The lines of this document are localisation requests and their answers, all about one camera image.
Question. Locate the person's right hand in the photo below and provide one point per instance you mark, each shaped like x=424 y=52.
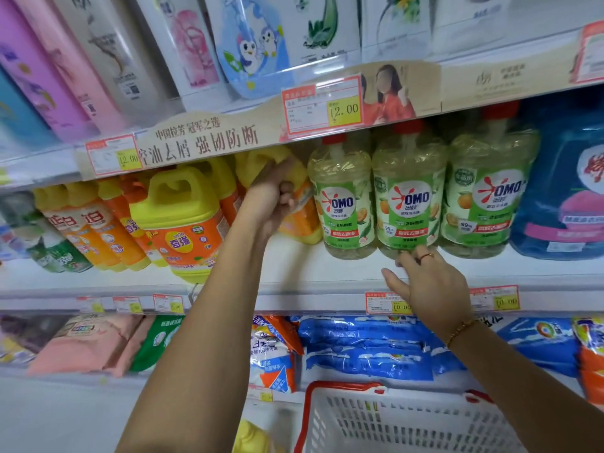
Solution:
x=434 y=292

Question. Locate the person's left hand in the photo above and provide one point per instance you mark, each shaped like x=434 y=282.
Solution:
x=262 y=198

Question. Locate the person's right thumb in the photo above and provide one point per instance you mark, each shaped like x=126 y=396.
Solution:
x=394 y=283

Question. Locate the person's left fingers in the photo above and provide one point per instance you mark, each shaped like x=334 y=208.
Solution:
x=285 y=187

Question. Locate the yellow and orange detergent jug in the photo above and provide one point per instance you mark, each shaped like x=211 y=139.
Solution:
x=304 y=224
x=184 y=240
x=222 y=179

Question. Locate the person's right forearm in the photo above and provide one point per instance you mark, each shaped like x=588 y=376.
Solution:
x=519 y=396

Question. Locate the person's left forearm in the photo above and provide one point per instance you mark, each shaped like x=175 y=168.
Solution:
x=198 y=349

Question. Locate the small red and yellow price tag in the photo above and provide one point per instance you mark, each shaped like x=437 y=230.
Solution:
x=495 y=299
x=167 y=304
x=260 y=394
x=127 y=305
x=89 y=305
x=380 y=304

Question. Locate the clear green-label dish soap bottle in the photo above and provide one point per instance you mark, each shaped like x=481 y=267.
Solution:
x=408 y=212
x=342 y=216
x=486 y=202

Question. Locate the stack of blue powder bags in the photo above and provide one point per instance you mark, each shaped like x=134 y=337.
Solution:
x=368 y=349

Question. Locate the large red-framed price tag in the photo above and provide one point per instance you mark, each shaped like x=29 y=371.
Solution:
x=311 y=108
x=111 y=155
x=590 y=54

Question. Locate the white metal shelf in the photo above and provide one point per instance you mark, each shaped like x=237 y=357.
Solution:
x=302 y=273

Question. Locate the beige printed shelf banner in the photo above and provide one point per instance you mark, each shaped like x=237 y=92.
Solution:
x=212 y=134

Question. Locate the white basket with red rim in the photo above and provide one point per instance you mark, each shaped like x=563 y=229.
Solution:
x=401 y=424

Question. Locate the blue and orange powder bag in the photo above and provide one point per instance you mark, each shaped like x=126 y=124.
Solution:
x=271 y=358

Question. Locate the blue penguin print packet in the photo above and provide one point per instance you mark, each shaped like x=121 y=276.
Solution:
x=252 y=47

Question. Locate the orange bottle with yellow cap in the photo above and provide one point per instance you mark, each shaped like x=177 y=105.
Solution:
x=113 y=238
x=75 y=233
x=134 y=226

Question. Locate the blue bag with round logo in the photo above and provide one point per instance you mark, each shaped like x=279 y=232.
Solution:
x=542 y=339

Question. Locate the white packet with green print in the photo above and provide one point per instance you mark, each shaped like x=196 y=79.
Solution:
x=323 y=28

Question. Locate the white packet with pink flower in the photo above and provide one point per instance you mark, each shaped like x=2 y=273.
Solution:
x=188 y=42

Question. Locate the large blue detergent bottle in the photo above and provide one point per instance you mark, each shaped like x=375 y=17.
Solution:
x=561 y=207

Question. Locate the white packet with yellow flower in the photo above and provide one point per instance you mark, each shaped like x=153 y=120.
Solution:
x=396 y=23

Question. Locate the green detergent powder bag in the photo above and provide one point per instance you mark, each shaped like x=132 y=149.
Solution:
x=158 y=342

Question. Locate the yellow plastic item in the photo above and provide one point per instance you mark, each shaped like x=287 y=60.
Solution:
x=252 y=438

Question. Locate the orange and yellow powder bag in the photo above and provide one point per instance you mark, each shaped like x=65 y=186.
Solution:
x=592 y=363

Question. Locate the white packet with plant print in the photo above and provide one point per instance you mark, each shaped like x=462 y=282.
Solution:
x=113 y=51

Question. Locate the pink detergent powder bag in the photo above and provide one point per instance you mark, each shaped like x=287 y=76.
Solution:
x=80 y=344
x=130 y=349

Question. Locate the pink refill packet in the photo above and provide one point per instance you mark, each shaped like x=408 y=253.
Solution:
x=80 y=75

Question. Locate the plain beige shelf banner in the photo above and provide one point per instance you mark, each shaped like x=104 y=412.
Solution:
x=509 y=75

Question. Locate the green dish soap bottle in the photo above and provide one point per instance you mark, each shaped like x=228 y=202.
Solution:
x=54 y=253

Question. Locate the plain white packet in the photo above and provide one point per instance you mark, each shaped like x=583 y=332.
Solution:
x=472 y=23

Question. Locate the blue refill packet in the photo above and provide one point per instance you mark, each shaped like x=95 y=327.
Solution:
x=21 y=117

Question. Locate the purple refill packet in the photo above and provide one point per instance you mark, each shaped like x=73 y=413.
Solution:
x=33 y=75

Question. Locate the dark grey powder bag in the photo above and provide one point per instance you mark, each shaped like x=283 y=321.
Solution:
x=28 y=332

